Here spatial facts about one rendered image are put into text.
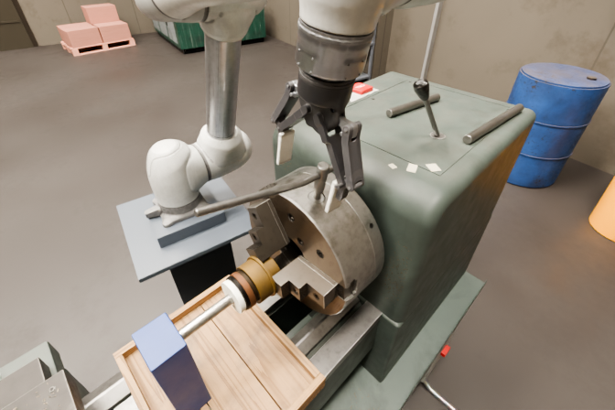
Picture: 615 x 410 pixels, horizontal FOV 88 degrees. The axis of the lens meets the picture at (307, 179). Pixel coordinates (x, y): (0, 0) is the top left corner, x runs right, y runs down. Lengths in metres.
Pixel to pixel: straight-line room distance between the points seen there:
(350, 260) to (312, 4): 0.43
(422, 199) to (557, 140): 2.42
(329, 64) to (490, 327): 1.86
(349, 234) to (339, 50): 0.35
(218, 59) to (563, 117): 2.47
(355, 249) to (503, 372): 1.46
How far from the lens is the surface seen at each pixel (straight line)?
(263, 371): 0.81
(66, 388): 0.77
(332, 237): 0.59
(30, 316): 2.41
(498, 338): 2.08
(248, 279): 0.65
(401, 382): 1.20
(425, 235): 0.66
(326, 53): 0.38
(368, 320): 0.89
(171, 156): 1.16
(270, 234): 0.67
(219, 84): 1.03
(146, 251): 1.30
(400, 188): 0.66
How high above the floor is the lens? 1.63
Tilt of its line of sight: 37 degrees down
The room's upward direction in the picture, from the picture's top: straight up
